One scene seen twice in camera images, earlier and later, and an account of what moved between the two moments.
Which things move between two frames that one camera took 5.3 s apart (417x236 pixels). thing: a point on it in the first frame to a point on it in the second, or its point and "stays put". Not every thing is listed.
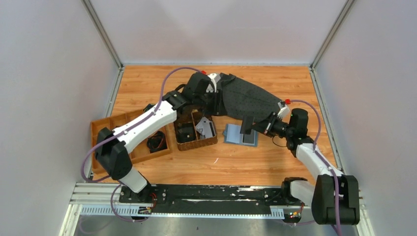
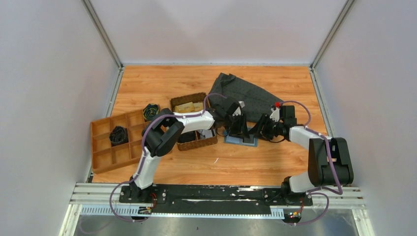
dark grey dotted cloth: x=243 y=99 stays put
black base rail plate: x=213 y=199 stays put
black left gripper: x=218 y=107 to x=241 y=125
